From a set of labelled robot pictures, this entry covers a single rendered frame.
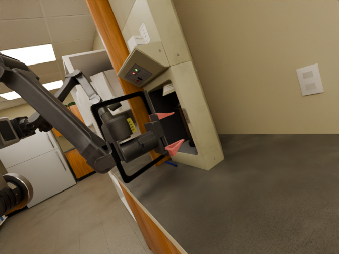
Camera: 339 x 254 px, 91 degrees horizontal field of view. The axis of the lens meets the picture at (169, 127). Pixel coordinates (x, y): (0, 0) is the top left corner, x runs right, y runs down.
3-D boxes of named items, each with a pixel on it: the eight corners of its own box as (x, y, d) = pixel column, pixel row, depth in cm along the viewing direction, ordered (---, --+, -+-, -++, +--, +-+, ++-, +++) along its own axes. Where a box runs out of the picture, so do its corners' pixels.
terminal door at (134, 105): (168, 154, 98) (142, 89, 92) (125, 185, 78) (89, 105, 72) (167, 154, 99) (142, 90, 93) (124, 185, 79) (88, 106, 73)
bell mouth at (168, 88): (182, 89, 96) (179, 79, 95) (203, 80, 80) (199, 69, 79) (157, 98, 88) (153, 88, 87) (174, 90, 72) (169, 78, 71)
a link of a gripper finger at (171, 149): (183, 125, 53) (159, 137, 49) (191, 145, 54) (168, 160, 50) (173, 126, 59) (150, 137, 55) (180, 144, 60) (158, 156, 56)
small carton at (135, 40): (142, 55, 72) (136, 41, 72) (148, 50, 69) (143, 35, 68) (132, 56, 69) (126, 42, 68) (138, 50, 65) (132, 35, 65)
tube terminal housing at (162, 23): (201, 142, 113) (159, 27, 101) (242, 145, 84) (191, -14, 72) (171, 160, 101) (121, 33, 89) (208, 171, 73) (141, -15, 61)
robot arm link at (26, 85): (15, 74, 53) (-27, 65, 42) (25, 61, 52) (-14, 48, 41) (114, 167, 54) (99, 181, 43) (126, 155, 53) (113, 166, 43)
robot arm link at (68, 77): (76, 80, 124) (66, 70, 116) (91, 79, 120) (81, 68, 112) (40, 131, 102) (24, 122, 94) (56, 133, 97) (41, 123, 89)
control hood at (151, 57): (142, 86, 94) (135, 69, 92) (170, 65, 65) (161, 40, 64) (123, 92, 88) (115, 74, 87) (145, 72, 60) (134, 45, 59)
